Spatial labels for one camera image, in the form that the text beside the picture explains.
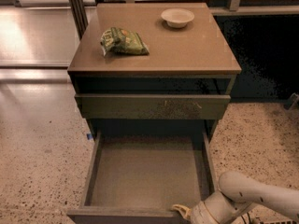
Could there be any green snack bag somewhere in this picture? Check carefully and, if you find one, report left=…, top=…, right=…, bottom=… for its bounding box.
left=100, top=27, right=150, bottom=55

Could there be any white bowl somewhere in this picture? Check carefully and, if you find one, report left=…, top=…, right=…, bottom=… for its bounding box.
left=161, top=8, right=194, bottom=29

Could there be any drawer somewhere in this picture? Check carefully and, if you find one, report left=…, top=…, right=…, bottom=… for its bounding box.
left=75, top=94, right=231, bottom=119
left=67, top=133, right=216, bottom=224

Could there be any brown drawer cabinet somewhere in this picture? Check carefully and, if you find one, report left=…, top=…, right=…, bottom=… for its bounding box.
left=68, top=3, right=241, bottom=137

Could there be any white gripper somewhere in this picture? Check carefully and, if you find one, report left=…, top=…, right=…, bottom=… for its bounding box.
left=171, top=201, right=227, bottom=224

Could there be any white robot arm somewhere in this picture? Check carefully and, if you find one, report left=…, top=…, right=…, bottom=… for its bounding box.
left=172, top=171, right=299, bottom=224

